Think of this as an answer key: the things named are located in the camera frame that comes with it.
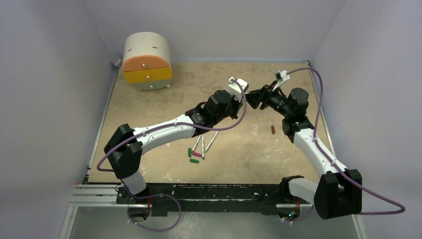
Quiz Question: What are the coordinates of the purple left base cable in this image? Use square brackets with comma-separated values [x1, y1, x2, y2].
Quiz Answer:
[127, 192, 183, 232]

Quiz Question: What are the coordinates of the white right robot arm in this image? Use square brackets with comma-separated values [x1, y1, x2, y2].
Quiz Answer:
[246, 85, 362, 219]

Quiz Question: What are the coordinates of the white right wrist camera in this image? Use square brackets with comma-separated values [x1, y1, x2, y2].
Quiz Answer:
[274, 69, 290, 84]

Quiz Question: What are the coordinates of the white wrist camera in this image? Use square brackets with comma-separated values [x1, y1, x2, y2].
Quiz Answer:
[274, 69, 290, 84]
[225, 77, 249, 102]

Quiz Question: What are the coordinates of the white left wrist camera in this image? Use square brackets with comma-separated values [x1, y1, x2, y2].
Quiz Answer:
[225, 77, 249, 102]

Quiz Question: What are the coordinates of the white pen red end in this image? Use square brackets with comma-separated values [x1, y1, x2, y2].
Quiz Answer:
[201, 134, 206, 160]

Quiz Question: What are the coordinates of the white pen magenta end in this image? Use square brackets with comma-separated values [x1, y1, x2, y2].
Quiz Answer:
[192, 135, 202, 152]

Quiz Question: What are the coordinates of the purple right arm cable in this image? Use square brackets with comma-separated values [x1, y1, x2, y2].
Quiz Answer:
[286, 67, 406, 216]

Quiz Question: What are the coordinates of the white round drawer cabinet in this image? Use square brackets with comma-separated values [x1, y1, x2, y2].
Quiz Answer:
[121, 32, 173, 91]

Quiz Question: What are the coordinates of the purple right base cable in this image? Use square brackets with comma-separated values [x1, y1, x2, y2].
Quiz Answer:
[281, 204, 316, 225]

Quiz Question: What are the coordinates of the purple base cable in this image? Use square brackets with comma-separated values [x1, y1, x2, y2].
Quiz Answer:
[281, 204, 316, 225]
[127, 192, 183, 232]

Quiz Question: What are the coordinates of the white pen green end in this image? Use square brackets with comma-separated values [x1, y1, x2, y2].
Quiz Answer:
[205, 131, 219, 152]

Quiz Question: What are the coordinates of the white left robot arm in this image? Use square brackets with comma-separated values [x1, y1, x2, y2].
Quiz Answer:
[97, 88, 245, 204]

